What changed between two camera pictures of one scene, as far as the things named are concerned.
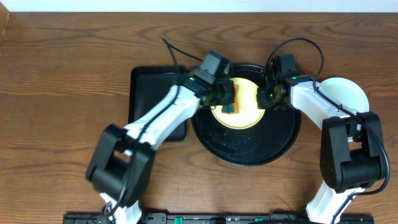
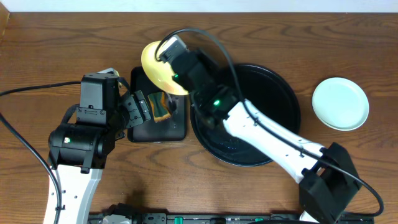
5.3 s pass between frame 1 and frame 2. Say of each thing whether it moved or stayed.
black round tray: stayed
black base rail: stayed
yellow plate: moved
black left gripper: moved
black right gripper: moved
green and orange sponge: moved
